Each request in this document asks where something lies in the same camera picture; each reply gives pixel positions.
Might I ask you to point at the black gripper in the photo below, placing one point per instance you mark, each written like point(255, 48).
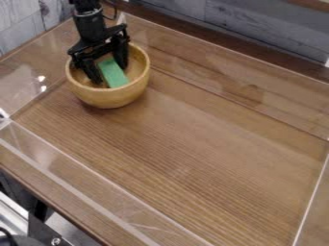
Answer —
point(99, 39)

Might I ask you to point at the green rectangular block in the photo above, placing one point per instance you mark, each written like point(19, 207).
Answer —
point(113, 73)

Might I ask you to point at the brown wooden bowl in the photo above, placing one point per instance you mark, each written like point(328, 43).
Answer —
point(109, 98)

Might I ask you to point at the clear acrylic barrier tray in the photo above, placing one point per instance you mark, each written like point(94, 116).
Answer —
point(209, 163)

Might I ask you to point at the black metal bracket with bolt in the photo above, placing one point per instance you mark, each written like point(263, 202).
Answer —
point(43, 233)

